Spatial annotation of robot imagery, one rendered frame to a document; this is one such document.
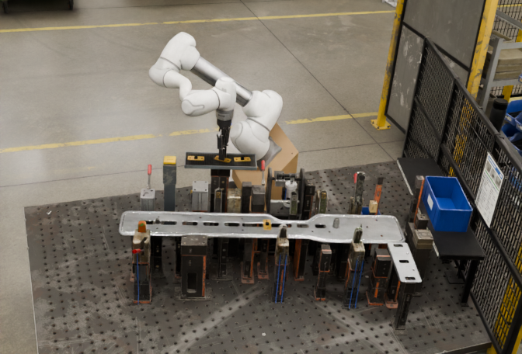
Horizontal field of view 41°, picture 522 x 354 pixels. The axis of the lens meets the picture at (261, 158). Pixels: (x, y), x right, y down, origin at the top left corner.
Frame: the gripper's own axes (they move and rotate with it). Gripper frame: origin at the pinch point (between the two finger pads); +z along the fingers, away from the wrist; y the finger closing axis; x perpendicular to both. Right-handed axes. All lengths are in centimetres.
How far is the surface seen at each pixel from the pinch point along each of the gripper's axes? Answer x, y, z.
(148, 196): -24.4, 34.0, 14.1
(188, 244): 8, 56, 17
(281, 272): 49, 39, 33
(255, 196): 22.9, 10.4, 14.1
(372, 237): 84, 9, 20
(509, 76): 134, -246, 23
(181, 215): -6.7, 33.6, 20.1
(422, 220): 105, -5, 13
